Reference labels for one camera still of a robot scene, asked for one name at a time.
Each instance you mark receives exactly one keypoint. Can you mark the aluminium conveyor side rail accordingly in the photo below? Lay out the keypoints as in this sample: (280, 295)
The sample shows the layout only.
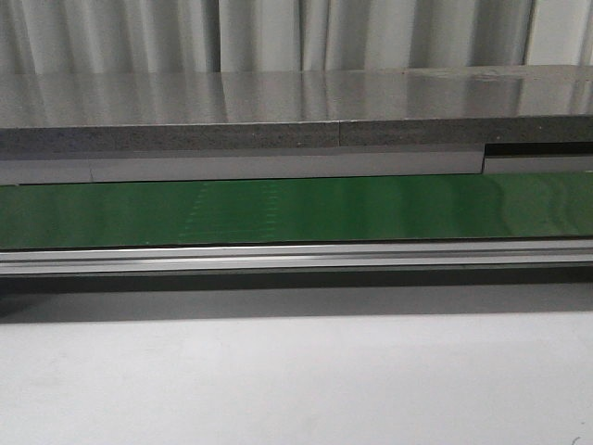
(374, 255)

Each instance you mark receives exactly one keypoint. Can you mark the green conveyor belt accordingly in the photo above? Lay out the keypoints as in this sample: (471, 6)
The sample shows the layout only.
(292, 211)

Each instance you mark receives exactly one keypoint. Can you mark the white pleated curtain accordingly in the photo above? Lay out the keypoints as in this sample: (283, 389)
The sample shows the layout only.
(42, 37)

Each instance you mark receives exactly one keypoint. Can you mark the grey stone countertop slab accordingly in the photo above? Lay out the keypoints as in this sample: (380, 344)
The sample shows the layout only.
(100, 128)

